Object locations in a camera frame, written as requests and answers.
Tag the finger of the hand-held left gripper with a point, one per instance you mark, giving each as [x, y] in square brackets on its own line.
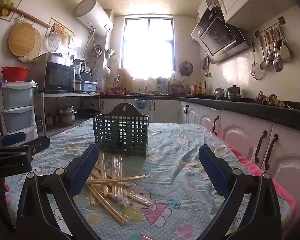
[13, 138]
[38, 145]

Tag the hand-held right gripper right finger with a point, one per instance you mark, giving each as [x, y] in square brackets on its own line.
[213, 170]

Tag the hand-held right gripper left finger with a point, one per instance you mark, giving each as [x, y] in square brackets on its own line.
[83, 170]

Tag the bunch of chopsticks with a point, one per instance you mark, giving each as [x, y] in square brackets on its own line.
[107, 187]

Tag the green plastic utensil basket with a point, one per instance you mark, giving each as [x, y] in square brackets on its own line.
[120, 135]

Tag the row of hanging kitchen utensils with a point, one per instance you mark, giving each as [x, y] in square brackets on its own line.
[277, 55]

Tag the person's left hand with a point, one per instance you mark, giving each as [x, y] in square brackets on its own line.
[7, 187]

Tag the stacked metal pots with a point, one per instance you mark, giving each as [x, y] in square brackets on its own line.
[66, 116]

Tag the plastic drawer unit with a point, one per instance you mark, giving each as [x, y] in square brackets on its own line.
[17, 97]

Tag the white lower cabinets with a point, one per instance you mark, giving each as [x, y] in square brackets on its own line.
[240, 135]

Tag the metal shelf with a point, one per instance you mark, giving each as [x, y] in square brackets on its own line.
[65, 94]

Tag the red plastic basin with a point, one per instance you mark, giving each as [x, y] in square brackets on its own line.
[15, 73]

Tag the pink towel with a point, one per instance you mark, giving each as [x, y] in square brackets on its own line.
[277, 187]

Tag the black kitchen countertop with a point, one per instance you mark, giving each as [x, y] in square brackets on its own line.
[240, 108]

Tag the black microwave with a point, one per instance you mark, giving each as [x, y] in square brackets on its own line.
[57, 77]

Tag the metal kettle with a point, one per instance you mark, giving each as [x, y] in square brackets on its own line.
[220, 93]

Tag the blue plastic box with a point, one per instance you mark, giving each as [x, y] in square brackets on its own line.
[89, 86]

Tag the dark cooking pot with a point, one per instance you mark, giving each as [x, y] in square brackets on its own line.
[233, 93]

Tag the black blender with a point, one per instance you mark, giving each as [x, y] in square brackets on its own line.
[78, 72]

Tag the group of condiment bottles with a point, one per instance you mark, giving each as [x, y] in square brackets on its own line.
[196, 88]

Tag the blue hanging bin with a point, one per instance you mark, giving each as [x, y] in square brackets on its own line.
[141, 104]

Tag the silver metal container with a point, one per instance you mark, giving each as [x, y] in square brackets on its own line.
[48, 58]

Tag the pile of ginger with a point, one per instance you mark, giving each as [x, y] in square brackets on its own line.
[270, 99]

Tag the round woven mat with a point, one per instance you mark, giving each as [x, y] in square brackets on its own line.
[37, 50]

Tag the light blue knife rack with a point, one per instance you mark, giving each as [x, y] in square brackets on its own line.
[162, 86]

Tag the wooden cutting board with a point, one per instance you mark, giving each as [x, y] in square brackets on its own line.
[125, 80]

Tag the round bamboo tray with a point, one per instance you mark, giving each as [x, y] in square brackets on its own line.
[21, 40]

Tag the white plastic cover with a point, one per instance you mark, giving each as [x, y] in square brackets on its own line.
[55, 42]

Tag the wooden rolling pin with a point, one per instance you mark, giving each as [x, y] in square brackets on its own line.
[27, 15]

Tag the black range hood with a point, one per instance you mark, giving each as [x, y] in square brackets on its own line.
[217, 35]

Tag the window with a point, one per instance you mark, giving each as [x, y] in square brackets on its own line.
[148, 47]

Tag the white water heater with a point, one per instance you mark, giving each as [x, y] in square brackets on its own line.
[95, 15]

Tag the white upper cabinet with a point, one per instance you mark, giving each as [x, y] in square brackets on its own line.
[235, 0]

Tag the small wall fan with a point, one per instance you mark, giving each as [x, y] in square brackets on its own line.
[185, 68]

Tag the fruit wall poster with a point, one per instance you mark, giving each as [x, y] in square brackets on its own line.
[62, 30]
[13, 1]

